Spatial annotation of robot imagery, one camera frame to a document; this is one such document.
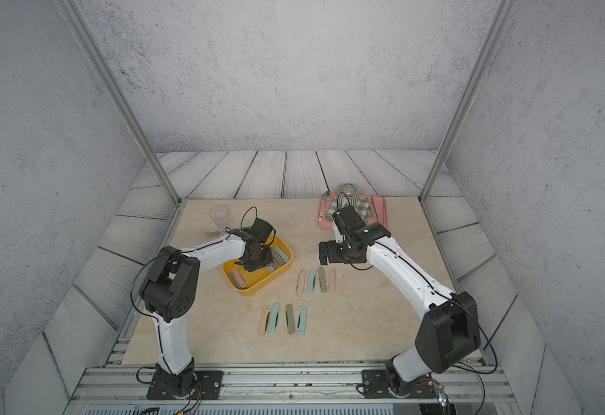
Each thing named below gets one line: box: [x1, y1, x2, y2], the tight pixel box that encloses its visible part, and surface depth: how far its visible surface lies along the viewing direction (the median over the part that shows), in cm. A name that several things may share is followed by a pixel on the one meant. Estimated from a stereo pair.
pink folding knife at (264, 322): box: [258, 305, 271, 337], surface depth 87 cm
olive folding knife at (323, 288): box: [317, 266, 328, 294], surface depth 96 cm
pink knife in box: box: [231, 267, 247, 289], surface depth 96 cm
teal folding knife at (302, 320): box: [297, 305, 308, 337], surface depth 86 cm
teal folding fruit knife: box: [268, 303, 281, 333], surface depth 88 cm
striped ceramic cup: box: [337, 183, 359, 209], surface depth 116 cm
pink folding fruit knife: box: [296, 268, 306, 295], surface depth 96 cm
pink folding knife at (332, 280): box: [329, 267, 337, 294], surface depth 97 cm
